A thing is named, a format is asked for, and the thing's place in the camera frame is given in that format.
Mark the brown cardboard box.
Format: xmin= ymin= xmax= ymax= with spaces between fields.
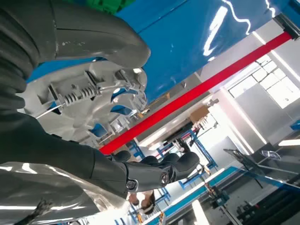
xmin=189 ymin=105 xmax=211 ymax=125

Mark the blue metal shelf rack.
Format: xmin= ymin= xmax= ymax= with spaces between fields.
xmin=26 ymin=0 xmax=300 ymax=139

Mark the green plastic crate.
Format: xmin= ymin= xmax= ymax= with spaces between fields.
xmin=68 ymin=0 xmax=136 ymax=15

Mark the red barrier belt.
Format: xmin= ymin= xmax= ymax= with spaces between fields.
xmin=99 ymin=31 xmax=293 ymax=155

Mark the person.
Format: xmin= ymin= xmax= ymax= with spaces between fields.
xmin=127 ymin=189 xmax=156 ymax=217

